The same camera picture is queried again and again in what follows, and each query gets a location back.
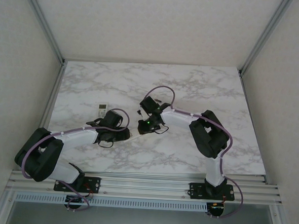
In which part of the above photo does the right gripper thin black cable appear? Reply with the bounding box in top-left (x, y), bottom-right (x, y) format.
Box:
top-left (152, 124), bottom-right (169, 135)

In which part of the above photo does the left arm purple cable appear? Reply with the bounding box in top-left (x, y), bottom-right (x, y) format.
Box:
top-left (18, 103), bottom-right (131, 215)

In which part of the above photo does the gripper thin black cable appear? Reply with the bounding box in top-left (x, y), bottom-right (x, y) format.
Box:
top-left (96, 138), bottom-right (116, 150)
top-left (152, 124), bottom-right (169, 135)

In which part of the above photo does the left gripper thin black cable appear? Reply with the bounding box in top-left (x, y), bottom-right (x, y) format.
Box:
top-left (96, 138), bottom-right (116, 150)

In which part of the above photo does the aluminium side rail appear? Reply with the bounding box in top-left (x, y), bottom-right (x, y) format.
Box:
top-left (39, 59), bottom-right (68, 132)

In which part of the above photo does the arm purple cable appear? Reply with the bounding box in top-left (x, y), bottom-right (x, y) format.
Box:
top-left (18, 103), bottom-right (131, 215)
top-left (138, 85), bottom-right (250, 221)

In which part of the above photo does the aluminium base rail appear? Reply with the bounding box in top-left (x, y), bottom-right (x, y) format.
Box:
top-left (7, 160), bottom-right (285, 208)

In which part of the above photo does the controller circuit board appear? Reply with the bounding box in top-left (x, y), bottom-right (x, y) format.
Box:
top-left (65, 194), bottom-right (89, 205)
top-left (207, 201), bottom-right (226, 211)

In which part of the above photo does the slotted grey cable duct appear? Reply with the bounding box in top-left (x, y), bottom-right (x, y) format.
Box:
top-left (14, 191), bottom-right (208, 213)

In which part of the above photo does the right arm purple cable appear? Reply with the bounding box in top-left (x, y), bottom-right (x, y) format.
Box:
top-left (138, 85), bottom-right (250, 221)

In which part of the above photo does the aluminium frame post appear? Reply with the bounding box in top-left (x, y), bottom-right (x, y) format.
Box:
top-left (237, 0), bottom-right (295, 80)
top-left (15, 0), bottom-right (70, 66)

